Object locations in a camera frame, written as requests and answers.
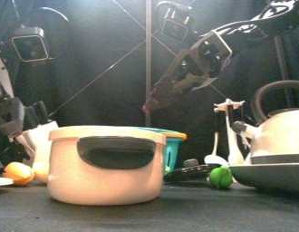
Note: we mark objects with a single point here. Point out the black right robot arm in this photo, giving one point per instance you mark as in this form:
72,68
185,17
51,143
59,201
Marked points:
268,16

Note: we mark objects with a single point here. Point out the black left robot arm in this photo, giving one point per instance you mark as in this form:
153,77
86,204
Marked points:
1,75

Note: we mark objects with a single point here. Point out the white toy jug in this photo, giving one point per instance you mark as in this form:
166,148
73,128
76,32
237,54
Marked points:
37,142

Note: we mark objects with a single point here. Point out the teal basket with orange rim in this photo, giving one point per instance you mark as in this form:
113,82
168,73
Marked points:
173,151

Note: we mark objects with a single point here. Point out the orange toy pepper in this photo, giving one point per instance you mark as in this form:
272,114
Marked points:
18,173

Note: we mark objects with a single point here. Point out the white utensil stand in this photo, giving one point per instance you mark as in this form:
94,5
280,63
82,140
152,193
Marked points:
232,133

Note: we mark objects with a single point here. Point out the white plate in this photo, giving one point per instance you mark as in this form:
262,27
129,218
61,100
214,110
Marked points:
1,181

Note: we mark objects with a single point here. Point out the white toy spoon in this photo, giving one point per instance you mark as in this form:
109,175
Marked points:
214,155

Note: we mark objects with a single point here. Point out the black pot lid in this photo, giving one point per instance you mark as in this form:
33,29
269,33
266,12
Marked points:
190,172

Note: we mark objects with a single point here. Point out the green toy pepper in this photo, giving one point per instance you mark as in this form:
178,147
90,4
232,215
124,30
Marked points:
220,177

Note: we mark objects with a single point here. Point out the grey plate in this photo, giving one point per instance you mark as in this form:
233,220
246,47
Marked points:
272,178

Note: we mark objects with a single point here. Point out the metal frame pole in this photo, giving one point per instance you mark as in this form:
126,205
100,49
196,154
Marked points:
148,60

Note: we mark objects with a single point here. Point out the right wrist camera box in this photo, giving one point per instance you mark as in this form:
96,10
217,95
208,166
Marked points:
176,25

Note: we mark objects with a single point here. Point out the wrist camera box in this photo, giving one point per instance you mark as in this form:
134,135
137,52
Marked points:
29,47
176,25

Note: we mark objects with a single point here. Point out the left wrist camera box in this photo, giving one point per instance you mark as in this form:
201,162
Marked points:
29,47

